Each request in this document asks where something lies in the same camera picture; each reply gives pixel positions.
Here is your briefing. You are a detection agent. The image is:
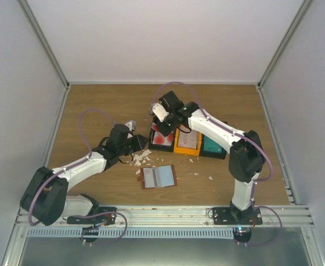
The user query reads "brown leather card holder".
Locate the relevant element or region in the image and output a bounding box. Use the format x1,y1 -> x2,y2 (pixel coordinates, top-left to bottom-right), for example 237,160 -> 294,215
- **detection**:
137,165 -> 178,190

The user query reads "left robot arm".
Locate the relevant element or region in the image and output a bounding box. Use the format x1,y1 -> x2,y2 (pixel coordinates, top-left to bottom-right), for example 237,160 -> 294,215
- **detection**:
20,121 -> 148,226

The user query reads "grey slotted cable duct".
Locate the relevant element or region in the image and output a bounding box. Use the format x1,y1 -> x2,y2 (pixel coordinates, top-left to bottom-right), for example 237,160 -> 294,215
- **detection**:
27,227 -> 234,239

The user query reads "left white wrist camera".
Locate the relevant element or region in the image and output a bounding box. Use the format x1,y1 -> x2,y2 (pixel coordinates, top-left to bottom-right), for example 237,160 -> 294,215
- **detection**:
125,120 -> 136,132

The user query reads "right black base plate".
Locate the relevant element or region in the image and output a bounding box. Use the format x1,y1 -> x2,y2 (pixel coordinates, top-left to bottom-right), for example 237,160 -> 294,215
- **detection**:
210,204 -> 263,244

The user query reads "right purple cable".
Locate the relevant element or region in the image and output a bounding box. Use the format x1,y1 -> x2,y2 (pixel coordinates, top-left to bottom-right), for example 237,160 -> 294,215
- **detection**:
149,81 -> 275,206

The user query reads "orange bin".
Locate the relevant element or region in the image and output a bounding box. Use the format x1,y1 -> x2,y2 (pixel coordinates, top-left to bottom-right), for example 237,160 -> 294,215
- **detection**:
173,129 -> 202,156

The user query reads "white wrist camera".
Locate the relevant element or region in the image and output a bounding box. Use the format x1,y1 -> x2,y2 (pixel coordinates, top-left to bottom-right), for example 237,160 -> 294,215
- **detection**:
152,103 -> 169,122
125,120 -> 136,132

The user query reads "black bin with red cards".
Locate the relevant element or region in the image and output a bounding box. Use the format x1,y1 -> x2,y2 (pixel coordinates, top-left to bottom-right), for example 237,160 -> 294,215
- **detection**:
148,117 -> 175,152

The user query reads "red circle card stack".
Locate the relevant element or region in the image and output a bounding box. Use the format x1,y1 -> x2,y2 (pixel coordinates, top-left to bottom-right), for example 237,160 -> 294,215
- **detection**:
151,123 -> 174,146

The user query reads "purple cable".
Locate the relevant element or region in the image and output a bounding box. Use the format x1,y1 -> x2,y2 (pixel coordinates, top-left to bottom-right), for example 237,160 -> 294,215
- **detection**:
28,109 -> 117,226
149,81 -> 275,206

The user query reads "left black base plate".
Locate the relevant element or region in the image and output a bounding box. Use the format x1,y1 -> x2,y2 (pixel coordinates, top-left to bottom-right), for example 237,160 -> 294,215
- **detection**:
65,207 -> 117,244

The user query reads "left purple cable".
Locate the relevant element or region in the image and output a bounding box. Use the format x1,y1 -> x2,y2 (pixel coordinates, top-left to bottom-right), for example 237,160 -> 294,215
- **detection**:
28,109 -> 117,226

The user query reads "aluminium rail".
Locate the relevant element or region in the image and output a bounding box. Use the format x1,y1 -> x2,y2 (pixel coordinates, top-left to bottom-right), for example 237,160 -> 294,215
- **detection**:
15,205 -> 315,229

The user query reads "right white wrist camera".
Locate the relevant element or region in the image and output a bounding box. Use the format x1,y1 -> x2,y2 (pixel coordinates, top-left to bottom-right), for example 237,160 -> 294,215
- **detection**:
152,103 -> 169,122

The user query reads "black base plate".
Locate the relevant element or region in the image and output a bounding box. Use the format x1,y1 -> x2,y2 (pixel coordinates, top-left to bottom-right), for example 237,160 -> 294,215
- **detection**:
65,207 -> 117,244
210,204 -> 263,244

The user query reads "white patterned card stack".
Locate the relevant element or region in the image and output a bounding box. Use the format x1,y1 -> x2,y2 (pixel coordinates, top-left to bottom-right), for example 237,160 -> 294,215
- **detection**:
177,131 -> 198,150

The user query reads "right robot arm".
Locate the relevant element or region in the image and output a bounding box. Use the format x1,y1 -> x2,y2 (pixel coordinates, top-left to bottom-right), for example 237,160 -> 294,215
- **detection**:
149,91 -> 265,224

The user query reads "black bin with teal cards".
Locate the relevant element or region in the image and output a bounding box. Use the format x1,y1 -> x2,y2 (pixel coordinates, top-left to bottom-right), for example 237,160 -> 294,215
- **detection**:
199,134 -> 226,160

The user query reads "teal card stack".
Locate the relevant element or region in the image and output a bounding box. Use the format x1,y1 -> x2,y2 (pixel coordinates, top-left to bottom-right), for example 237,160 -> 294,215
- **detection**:
203,137 -> 224,154

